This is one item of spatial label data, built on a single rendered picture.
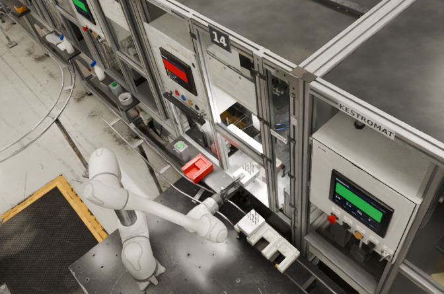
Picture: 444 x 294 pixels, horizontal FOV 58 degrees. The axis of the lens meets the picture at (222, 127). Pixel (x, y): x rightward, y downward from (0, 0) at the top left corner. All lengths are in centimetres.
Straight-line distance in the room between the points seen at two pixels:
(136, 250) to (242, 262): 62
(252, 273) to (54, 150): 266
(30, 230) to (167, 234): 164
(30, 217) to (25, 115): 141
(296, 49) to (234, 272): 142
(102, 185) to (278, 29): 102
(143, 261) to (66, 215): 163
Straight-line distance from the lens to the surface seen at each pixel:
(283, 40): 157
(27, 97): 525
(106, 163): 198
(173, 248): 259
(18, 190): 431
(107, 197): 189
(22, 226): 402
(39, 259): 376
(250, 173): 230
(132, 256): 233
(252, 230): 228
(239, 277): 244
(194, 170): 255
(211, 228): 206
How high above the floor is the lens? 295
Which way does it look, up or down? 48 degrees down
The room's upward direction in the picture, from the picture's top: 12 degrees counter-clockwise
